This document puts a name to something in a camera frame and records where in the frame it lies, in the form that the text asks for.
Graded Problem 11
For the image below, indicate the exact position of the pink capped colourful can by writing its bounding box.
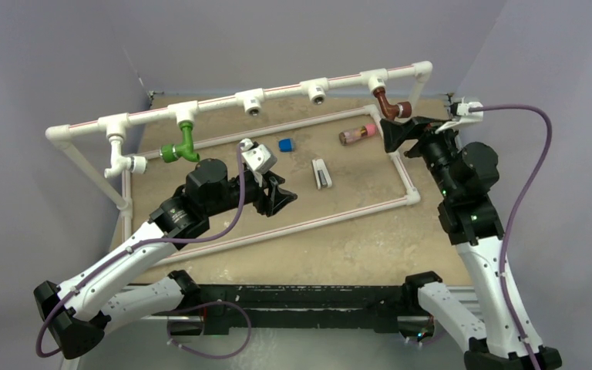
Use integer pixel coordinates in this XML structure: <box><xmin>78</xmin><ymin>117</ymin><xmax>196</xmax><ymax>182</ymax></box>
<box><xmin>338</xmin><ymin>123</ymin><xmax>378</xmax><ymax>146</ymax></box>

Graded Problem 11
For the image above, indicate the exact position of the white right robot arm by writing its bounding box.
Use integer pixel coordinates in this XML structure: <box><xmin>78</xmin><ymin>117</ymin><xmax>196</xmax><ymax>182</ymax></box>
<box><xmin>380</xmin><ymin>117</ymin><xmax>563</xmax><ymax>369</ymax></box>

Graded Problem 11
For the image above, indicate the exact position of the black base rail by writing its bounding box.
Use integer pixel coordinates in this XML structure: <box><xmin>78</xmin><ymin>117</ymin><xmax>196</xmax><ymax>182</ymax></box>
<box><xmin>117</xmin><ymin>283</ymin><xmax>481</xmax><ymax>338</ymax></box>

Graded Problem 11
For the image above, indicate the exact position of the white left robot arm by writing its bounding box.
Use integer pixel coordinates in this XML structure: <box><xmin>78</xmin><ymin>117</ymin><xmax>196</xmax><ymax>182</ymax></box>
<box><xmin>33</xmin><ymin>159</ymin><xmax>298</xmax><ymax>359</ymax></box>

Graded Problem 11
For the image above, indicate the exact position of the brown water faucet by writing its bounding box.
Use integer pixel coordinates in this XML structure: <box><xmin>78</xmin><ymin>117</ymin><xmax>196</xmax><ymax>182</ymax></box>
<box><xmin>372</xmin><ymin>87</ymin><xmax>413</xmax><ymax>121</ymax></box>

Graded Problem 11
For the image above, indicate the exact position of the white water faucet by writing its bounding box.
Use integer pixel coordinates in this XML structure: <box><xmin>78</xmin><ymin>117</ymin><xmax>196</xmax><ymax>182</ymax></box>
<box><xmin>104</xmin><ymin>135</ymin><xmax>148</xmax><ymax>179</ymax></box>

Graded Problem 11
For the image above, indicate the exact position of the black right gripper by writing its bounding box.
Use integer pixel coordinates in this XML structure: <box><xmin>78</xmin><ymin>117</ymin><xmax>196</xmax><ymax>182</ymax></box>
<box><xmin>380</xmin><ymin>116</ymin><xmax>465</xmax><ymax>200</ymax></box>

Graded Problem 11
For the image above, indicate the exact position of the white stapler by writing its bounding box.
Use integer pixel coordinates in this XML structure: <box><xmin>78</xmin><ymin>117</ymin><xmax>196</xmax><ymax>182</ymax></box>
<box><xmin>312</xmin><ymin>158</ymin><xmax>332</xmax><ymax>190</ymax></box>

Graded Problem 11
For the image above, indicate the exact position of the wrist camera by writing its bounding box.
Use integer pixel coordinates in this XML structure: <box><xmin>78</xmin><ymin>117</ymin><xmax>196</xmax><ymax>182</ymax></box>
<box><xmin>240</xmin><ymin>138</ymin><xmax>278</xmax><ymax>186</ymax></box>
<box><xmin>435</xmin><ymin>97</ymin><xmax>484</xmax><ymax>133</ymax></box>

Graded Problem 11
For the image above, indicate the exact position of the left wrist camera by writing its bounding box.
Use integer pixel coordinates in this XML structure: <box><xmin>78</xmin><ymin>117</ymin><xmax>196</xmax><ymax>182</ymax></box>
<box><xmin>240</xmin><ymin>138</ymin><xmax>278</xmax><ymax>186</ymax></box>

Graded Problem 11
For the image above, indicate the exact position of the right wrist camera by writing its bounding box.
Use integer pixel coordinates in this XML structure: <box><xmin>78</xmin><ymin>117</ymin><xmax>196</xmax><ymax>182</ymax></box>
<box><xmin>435</xmin><ymin>97</ymin><xmax>484</xmax><ymax>133</ymax></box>

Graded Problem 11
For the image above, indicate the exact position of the green water faucet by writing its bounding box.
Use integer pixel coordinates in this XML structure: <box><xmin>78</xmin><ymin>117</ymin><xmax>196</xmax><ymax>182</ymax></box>
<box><xmin>159</xmin><ymin>120</ymin><xmax>200</xmax><ymax>163</ymax></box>

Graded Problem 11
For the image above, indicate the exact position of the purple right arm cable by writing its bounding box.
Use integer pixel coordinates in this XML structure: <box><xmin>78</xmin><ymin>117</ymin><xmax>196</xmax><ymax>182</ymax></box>
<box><xmin>403</xmin><ymin>103</ymin><xmax>553</xmax><ymax>370</ymax></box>

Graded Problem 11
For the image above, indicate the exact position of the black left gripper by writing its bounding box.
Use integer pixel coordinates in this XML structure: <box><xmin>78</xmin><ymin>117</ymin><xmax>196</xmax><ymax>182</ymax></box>
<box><xmin>205</xmin><ymin>170</ymin><xmax>296</xmax><ymax>217</ymax></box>

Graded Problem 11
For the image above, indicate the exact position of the blue cube block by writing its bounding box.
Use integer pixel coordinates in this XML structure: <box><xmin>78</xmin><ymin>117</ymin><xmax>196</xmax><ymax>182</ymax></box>
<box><xmin>278</xmin><ymin>138</ymin><xmax>295</xmax><ymax>153</ymax></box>

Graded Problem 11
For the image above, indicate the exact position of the white PVC pipe frame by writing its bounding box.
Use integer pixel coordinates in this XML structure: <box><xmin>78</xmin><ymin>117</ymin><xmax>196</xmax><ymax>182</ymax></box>
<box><xmin>45</xmin><ymin>61</ymin><xmax>434</xmax><ymax>267</ymax></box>

